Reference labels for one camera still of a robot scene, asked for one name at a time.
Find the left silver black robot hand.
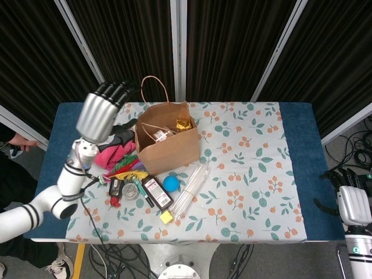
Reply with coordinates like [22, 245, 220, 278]
[76, 80, 138, 145]

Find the bystander bare hand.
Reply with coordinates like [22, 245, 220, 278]
[8, 135, 40, 152]

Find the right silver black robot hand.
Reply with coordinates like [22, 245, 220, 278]
[313, 168, 372, 226]

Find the gold biscuit pack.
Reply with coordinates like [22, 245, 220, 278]
[176, 117, 193, 132]

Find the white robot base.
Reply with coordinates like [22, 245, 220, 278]
[139, 242, 221, 279]

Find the brown paper bag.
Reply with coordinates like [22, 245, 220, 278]
[135, 76, 201, 177]

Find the blue table cover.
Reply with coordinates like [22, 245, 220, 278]
[23, 101, 346, 242]

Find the dark grey cloth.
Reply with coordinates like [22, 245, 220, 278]
[109, 119, 137, 146]

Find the pink fluffy cloth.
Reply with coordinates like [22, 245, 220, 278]
[94, 144, 137, 170]

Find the green feather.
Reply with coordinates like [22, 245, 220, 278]
[112, 155, 140, 173]

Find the red feather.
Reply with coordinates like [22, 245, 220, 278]
[116, 161, 140, 173]

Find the yellow feather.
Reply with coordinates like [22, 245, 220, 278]
[104, 170, 149, 181]

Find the small black box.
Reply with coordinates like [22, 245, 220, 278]
[109, 177, 125, 209]

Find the clear tub of paper clips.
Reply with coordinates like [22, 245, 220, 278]
[121, 183, 141, 201]

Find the black pleated curtain panel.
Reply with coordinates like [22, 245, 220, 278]
[0, 0, 110, 137]
[255, 0, 372, 137]
[185, 0, 297, 102]
[66, 0, 177, 102]

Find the green marker pen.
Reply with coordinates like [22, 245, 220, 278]
[132, 177, 156, 208]

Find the brown bottle with white label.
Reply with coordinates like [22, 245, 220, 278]
[141, 174, 174, 212]

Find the blue ball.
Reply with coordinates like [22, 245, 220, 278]
[162, 175, 181, 194]

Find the bundle of clear straws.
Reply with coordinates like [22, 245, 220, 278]
[169, 164, 210, 221]

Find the floral tablecloth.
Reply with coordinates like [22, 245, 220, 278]
[65, 101, 306, 244]

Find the yellow foam cube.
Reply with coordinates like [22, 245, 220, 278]
[159, 210, 174, 225]

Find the black white sneaker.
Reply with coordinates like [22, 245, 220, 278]
[43, 243, 74, 279]

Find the grey aluminium partition frame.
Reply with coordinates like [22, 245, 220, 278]
[321, 110, 372, 146]
[53, 0, 116, 102]
[250, 0, 309, 102]
[170, 0, 188, 102]
[0, 104, 49, 149]

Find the black floor cable bundle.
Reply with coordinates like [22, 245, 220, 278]
[324, 116, 372, 172]
[226, 243, 255, 279]
[87, 243, 158, 279]

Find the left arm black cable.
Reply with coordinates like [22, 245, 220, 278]
[78, 171, 105, 245]

